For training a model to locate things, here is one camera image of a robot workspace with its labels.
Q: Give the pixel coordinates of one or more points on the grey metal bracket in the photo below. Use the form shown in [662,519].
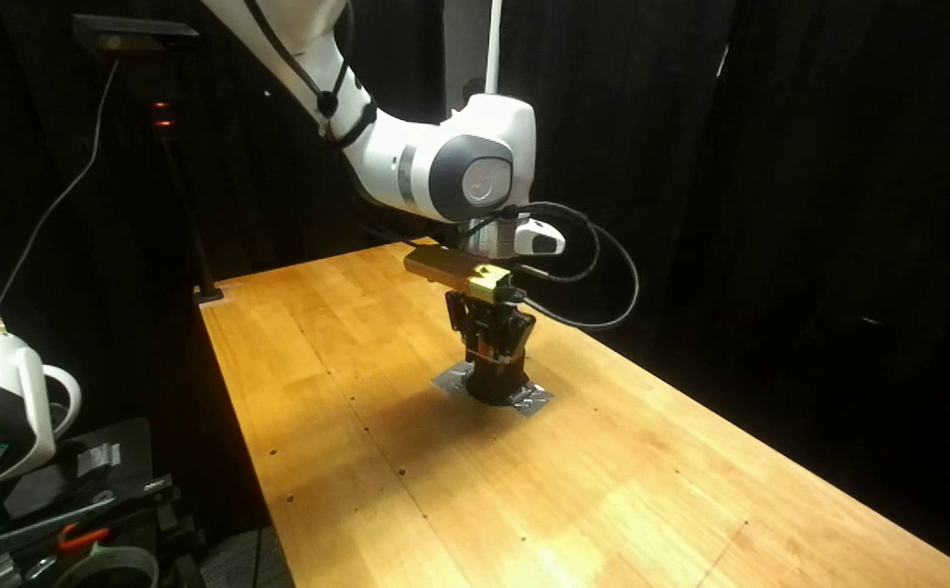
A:
[98,457]

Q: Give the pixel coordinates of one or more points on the green plastic gripper attachment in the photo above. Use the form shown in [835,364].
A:
[492,279]

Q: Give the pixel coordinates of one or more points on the orange black spring clamp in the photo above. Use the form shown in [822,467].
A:
[80,538]

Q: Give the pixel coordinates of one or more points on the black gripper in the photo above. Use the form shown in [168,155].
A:
[492,319]

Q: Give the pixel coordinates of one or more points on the black jar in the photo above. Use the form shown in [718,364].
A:
[495,384]

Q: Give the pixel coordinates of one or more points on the black stand pole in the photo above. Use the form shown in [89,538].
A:
[182,198]

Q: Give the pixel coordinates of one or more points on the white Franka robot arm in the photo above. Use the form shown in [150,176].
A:
[409,150]

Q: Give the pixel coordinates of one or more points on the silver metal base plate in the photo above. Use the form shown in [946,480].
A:
[533,401]

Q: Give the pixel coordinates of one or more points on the white vertical pole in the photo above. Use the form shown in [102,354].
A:
[492,49]

